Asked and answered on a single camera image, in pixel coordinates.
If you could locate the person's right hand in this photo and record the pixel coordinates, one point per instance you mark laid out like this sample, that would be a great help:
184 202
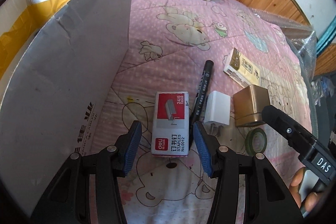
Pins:
296 179

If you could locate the black marker pen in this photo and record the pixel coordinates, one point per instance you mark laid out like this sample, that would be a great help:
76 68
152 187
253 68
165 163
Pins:
203 85

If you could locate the pink printed quilt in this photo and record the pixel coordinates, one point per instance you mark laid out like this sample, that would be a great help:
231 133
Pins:
170 56

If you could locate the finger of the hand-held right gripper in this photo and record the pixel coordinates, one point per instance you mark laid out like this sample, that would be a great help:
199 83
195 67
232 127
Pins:
286 129

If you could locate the teal metal bars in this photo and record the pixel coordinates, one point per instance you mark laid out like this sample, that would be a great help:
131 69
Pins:
326 29

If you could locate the gold tin box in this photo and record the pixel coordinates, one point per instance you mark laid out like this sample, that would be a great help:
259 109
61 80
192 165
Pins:
249 103

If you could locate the white charger plug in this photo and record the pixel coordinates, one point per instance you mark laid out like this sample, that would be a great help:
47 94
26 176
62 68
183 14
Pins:
218 108

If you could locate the green tape roll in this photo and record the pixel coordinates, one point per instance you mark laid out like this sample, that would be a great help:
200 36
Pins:
248 142

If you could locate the clear bubble wrap sheet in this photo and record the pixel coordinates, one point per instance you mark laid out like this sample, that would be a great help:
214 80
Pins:
296 29

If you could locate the red and white staples box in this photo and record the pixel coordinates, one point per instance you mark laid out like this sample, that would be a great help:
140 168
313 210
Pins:
170 119

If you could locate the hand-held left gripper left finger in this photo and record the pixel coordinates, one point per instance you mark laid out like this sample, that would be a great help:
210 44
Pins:
132 150

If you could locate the white cardboard box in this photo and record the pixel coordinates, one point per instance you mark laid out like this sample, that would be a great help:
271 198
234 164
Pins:
65 69

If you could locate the yellow tissue pack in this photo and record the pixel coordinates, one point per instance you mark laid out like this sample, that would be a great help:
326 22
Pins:
240 66

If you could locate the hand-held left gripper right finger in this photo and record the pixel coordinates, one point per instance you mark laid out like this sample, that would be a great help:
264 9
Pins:
202 150

